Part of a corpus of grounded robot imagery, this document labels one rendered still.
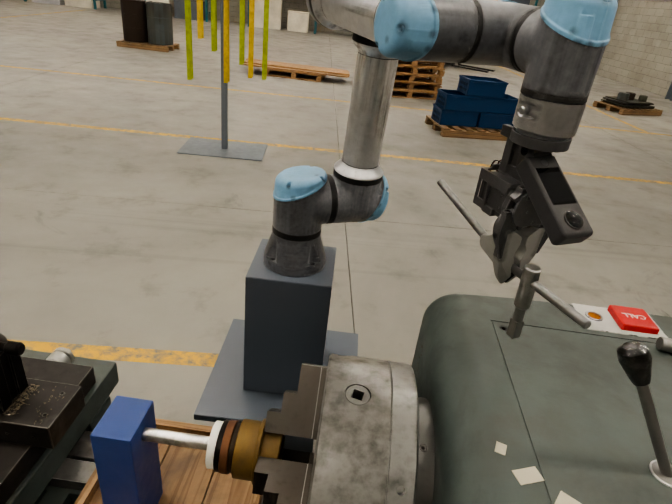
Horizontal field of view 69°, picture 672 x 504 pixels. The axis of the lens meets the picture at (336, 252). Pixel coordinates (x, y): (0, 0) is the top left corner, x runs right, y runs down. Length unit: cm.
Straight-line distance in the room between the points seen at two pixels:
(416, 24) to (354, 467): 52
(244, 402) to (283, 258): 40
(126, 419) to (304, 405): 26
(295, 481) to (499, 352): 34
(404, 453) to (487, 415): 11
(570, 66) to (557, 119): 6
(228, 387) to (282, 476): 65
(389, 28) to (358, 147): 50
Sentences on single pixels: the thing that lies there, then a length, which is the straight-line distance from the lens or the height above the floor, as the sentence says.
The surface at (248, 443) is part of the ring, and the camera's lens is 75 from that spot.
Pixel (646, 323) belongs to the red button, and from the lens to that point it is 96.
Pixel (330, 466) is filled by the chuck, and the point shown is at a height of 120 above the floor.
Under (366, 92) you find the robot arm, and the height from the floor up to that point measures 152.
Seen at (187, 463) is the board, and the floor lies 88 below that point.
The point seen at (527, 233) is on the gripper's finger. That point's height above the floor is 144.
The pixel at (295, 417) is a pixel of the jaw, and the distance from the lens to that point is 76.
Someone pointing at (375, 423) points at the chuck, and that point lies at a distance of 64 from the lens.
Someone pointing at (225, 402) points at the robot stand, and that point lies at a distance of 132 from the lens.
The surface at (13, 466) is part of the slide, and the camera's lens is 100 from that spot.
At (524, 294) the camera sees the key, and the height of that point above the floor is 137.
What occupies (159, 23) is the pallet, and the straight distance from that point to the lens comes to 1299.
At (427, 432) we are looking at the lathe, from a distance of 71.
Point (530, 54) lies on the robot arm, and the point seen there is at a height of 166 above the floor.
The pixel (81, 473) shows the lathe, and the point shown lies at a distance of 109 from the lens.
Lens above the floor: 170
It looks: 28 degrees down
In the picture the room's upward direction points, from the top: 7 degrees clockwise
